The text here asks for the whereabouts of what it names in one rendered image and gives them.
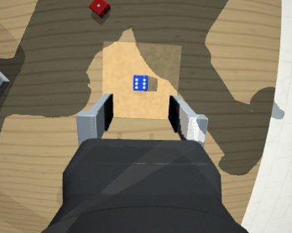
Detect red die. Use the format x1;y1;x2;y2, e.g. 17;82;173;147
89;0;111;18

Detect tan flat mat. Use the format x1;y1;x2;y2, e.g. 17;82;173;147
102;41;182;120

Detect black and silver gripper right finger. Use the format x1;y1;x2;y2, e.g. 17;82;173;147
168;96;208;148

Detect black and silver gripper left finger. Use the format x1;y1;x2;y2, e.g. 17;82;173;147
76;93;113;146

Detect blue die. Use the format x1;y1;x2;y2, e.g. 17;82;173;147
133;75;148;91

